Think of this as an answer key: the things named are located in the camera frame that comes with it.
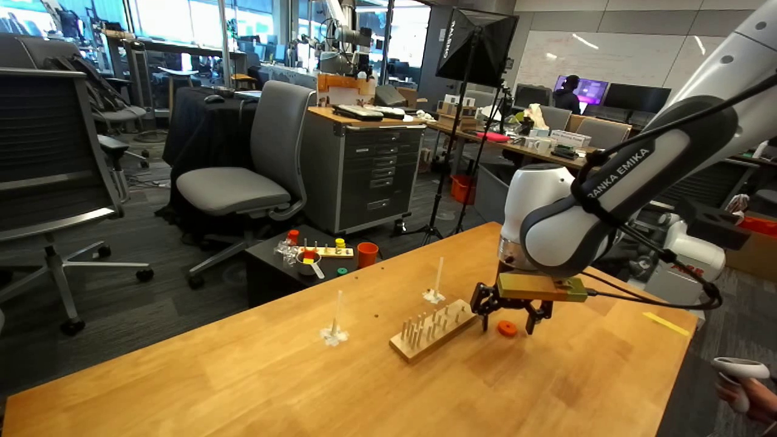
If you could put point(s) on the grey drawer cabinet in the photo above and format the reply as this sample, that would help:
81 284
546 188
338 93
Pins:
365 178

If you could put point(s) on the wooden peg platform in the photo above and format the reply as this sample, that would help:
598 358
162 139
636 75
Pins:
421 344

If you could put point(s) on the black draped table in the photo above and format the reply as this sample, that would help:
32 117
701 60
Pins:
207 122

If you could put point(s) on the yellow tape strip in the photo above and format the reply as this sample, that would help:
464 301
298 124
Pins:
666 325

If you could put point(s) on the black light stand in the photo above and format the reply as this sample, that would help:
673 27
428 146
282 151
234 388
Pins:
462 146

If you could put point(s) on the black softbox light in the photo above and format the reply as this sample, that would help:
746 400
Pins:
483 53

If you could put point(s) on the white handheld controller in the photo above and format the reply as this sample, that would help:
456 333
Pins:
742 368

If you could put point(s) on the cardboard box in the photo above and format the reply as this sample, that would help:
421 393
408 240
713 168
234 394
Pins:
343 89

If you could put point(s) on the wooden toy strip board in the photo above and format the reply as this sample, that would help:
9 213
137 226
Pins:
331 251

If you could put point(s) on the purple lit screen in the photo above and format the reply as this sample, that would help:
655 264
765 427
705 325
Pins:
595 91

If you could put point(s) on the red white toy mallet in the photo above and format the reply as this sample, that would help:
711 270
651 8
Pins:
311 264

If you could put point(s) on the small red toy piece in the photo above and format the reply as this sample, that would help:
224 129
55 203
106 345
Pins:
293 236

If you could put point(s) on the white cylindrical device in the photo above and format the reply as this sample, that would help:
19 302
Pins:
696 247

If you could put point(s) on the black mesh office chair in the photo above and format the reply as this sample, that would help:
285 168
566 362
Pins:
41 138

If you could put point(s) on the person in background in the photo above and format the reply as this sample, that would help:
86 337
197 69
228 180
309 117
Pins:
570 93

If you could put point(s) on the cluttered background desk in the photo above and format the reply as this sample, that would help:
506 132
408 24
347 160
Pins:
525 141

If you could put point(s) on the red bucket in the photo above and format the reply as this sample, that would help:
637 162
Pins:
462 188

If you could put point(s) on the operator hand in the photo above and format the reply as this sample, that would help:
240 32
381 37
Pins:
754 402

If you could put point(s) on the grey padded office chair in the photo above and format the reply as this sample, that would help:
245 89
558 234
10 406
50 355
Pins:
231 188

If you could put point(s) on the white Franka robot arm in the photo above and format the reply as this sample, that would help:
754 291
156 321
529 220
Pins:
648 172

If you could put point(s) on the orange red plastic cup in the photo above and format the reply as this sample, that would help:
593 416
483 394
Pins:
367 253

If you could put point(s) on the clear acrylic peg stand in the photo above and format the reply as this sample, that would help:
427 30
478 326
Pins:
334 333
436 298

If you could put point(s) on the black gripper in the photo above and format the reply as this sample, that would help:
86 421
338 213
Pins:
509 304

